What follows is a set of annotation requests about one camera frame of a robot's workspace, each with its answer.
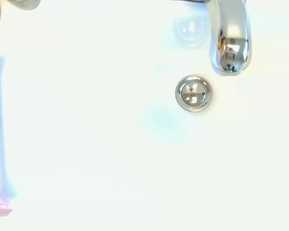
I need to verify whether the white ceramic sink basin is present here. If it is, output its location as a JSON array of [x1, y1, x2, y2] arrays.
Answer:
[[0, 0, 289, 231]]

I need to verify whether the chrome sink drain stopper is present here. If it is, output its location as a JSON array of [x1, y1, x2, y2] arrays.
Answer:
[[175, 74, 213, 113]]

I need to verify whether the chrome faucet spout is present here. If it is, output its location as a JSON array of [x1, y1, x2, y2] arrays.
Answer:
[[170, 0, 252, 74]]

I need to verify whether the grey round cap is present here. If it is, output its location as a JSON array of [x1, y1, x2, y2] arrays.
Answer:
[[7, 0, 41, 11]]

